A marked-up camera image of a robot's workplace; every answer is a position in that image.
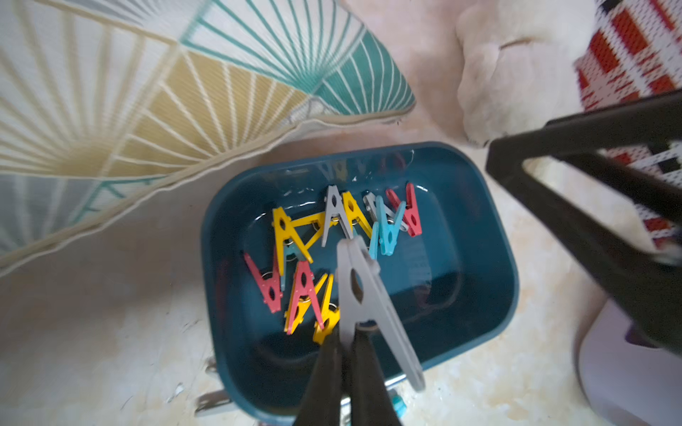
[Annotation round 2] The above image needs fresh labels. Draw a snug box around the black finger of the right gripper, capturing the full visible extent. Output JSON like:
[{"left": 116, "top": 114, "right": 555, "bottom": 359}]
[{"left": 484, "top": 89, "right": 682, "bottom": 355}]

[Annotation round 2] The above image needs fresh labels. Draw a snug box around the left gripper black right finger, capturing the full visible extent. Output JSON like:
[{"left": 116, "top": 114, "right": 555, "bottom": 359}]
[{"left": 348, "top": 332, "right": 401, "bottom": 426}]

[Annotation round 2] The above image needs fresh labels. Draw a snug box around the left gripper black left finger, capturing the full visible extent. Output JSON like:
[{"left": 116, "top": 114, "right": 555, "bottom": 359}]
[{"left": 294, "top": 330, "right": 344, "bottom": 426}]

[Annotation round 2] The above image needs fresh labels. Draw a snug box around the yellow clothespin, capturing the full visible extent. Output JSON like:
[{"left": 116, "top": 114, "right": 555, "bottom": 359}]
[
  {"left": 342, "top": 192, "right": 372, "bottom": 238},
  {"left": 284, "top": 273, "right": 340, "bottom": 346},
  {"left": 273, "top": 208, "right": 324, "bottom": 273}
]

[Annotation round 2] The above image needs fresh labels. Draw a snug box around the grey clothespin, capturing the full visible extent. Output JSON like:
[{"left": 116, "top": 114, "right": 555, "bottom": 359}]
[
  {"left": 321, "top": 186, "right": 354, "bottom": 248},
  {"left": 336, "top": 239, "right": 426, "bottom": 392},
  {"left": 195, "top": 390, "right": 237, "bottom": 417},
  {"left": 361, "top": 190, "right": 410, "bottom": 234}
]

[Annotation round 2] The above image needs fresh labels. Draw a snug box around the red clothespin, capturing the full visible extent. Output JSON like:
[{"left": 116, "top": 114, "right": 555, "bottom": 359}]
[
  {"left": 385, "top": 183, "right": 423, "bottom": 237},
  {"left": 243, "top": 252, "right": 282, "bottom": 313},
  {"left": 285, "top": 261, "right": 329, "bottom": 335}
]

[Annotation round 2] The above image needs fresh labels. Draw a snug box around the teal clothespin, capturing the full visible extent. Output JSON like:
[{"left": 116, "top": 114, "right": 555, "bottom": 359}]
[{"left": 369, "top": 196, "right": 405, "bottom": 259}]

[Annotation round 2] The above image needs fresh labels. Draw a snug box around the teal plastic storage box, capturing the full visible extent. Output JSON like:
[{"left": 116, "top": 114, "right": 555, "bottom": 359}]
[{"left": 201, "top": 142, "right": 519, "bottom": 425}]

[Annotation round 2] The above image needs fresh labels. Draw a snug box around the white plush teddy bear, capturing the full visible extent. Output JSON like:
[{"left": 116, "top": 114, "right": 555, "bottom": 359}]
[{"left": 456, "top": 0, "right": 597, "bottom": 147}]

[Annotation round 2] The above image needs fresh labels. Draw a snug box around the teal yellow patterned pillow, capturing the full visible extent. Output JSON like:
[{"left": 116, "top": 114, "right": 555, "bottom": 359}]
[{"left": 1, "top": 1, "right": 416, "bottom": 273}]

